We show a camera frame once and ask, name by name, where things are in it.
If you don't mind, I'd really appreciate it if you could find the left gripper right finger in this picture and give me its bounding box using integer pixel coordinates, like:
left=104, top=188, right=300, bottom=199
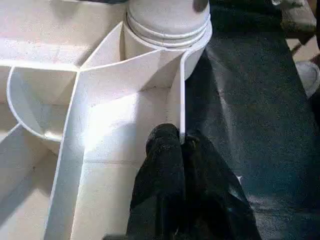
left=183, top=131, right=262, bottom=240

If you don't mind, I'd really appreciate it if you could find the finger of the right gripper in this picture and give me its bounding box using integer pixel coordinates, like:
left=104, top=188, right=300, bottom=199
left=192, top=0, right=211, bottom=13

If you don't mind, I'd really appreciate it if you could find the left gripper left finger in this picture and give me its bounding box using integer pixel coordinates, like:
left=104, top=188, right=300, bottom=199
left=126, top=123, right=188, bottom=240

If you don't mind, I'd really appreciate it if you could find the white plastic table leg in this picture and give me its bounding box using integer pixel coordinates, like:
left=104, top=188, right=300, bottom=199
left=125, top=0, right=212, bottom=49

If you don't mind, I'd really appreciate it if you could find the white plastic table top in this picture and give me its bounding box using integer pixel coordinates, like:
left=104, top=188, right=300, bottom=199
left=0, top=0, right=213, bottom=240

